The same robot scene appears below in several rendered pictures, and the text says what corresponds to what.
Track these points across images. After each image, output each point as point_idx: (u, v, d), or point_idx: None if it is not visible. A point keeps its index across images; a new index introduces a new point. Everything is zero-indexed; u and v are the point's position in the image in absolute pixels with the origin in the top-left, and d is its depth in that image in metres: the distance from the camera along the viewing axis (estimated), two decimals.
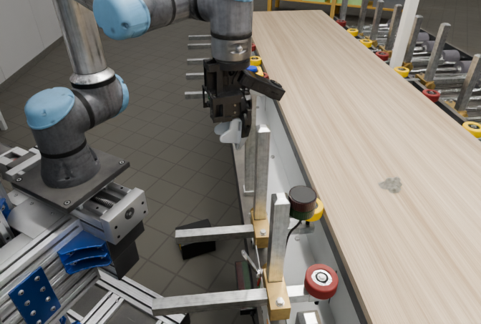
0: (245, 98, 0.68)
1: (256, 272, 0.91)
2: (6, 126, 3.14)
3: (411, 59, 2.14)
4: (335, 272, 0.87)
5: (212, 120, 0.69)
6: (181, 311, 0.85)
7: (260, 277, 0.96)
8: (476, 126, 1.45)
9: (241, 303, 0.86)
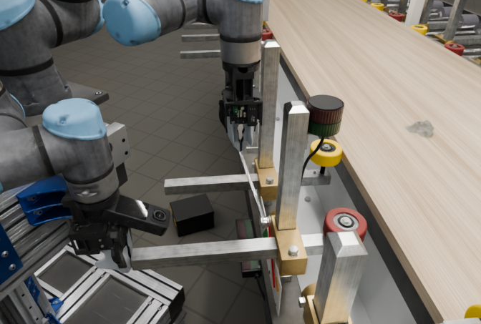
0: None
1: (260, 208, 0.76)
2: None
3: (427, 20, 1.97)
4: (362, 216, 0.69)
5: (255, 125, 0.68)
6: (168, 264, 0.67)
7: (270, 235, 0.75)
8: None
9: (245, 254, 0.68)
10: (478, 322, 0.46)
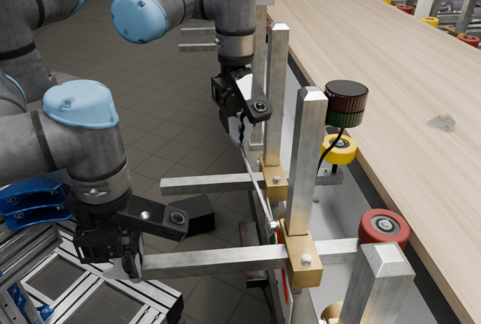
0: (224, 93, 0.70)
1: (267, 210, 0.68)
2: None
3: (437, 13, 1.88)
4: (403, 219, 0.61)
5: (217, 98, 0.77)
6: (184, 273, 0.59)
7: (278, 240, 0.66)
8: None
9: (270, 262, 0.60)
10: None
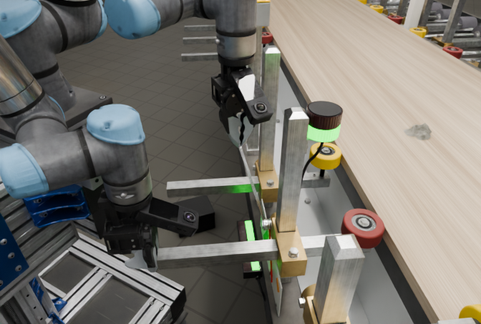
0: (225, 94, 0.70)
1: (262, 212, 0.77)
2: None
3: (426, 23, 1.98)
4: (379, 217, 0.71)
5: (217, 98, 0.77)
6: (193, 263, 0.69)
7: (270, 237, 0.77)
8: None
9: (267, 254, 0.70)
10: (472, 322, 0.47)
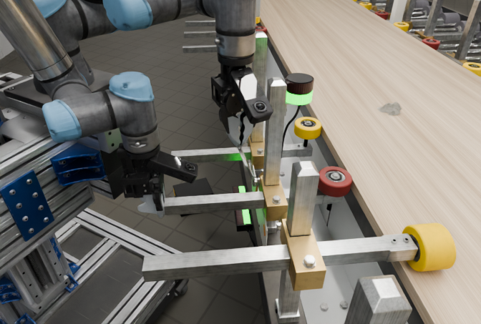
0: (225, 93, 0.70)
1: (253, 179, 0.89)
2: None
3: (411, 18, 2.13)
4: (348, 172, 0.85)
5: (217, 98, 0.77)
6: (194, 210, 0.84)
7: (257, 187, 0.94)
8: (477, 66, 1.44)
9: (255, 203, 0.85)
10: (407, 236, 0.62)
